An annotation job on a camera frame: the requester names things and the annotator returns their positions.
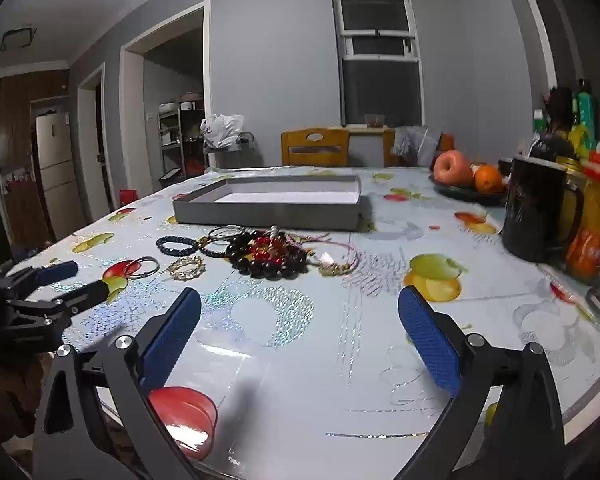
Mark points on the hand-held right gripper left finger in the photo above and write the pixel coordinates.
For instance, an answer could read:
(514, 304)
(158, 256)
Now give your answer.
(172, 340)

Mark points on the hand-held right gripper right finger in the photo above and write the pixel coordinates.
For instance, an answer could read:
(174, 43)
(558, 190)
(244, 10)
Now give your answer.
(430, 345)

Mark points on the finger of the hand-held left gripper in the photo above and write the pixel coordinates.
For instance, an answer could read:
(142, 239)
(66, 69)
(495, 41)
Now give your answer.
(55, 272)
(82, 295)

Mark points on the grey cardboard tray box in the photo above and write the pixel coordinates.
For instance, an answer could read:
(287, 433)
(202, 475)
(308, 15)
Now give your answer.
(280, 200)

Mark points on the person's left forearm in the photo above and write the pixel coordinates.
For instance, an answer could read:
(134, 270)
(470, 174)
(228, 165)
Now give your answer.
(10, 390)

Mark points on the silver refrigerator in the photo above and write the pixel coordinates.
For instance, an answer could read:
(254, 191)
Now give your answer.
(55, 175)

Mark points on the fruit print tablecloth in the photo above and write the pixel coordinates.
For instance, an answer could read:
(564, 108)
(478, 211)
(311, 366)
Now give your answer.
(330, 320)

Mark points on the red floor bag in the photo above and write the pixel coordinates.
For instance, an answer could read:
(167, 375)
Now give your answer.
(127, 196)

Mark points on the thin silver bangles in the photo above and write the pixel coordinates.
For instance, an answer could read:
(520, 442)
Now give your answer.
(225, 234)

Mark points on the dark fruit bowl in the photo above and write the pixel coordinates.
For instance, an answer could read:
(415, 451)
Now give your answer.
(467, 194)

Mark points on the orange fruit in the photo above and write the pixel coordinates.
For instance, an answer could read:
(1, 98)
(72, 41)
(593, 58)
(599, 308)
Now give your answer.
(489, 179)

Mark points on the red apple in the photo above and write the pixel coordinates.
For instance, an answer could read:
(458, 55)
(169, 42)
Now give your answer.
(452, 167)

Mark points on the metal shelf rack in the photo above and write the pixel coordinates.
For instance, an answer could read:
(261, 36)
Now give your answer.
(177, 140)

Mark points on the orange drink bottle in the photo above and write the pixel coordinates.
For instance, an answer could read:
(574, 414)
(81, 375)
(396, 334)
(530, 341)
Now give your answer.
(592, 230)

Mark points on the grey checked cloth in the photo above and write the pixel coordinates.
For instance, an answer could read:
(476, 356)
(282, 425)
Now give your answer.
(414, 144)

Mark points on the orange red plastic bag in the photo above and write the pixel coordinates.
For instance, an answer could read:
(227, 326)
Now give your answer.
(447, 141)

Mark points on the white plastic bag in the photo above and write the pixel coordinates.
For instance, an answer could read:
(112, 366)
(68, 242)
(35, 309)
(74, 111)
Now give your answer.
(221, 130)

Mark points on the small bowl on sill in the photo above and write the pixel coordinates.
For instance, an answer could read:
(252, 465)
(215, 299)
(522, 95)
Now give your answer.
(374, 120)

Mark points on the ceiling light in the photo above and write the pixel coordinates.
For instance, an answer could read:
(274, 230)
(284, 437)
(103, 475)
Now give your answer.
(18, 39)

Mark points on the dark glass bottle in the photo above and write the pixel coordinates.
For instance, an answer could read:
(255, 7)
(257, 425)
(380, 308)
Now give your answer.
(555, 130)

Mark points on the green bottle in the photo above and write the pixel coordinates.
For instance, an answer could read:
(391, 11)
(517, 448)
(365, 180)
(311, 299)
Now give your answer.
(586, 115)

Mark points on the window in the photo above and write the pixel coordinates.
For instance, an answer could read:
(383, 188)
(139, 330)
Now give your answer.
(380, 45)

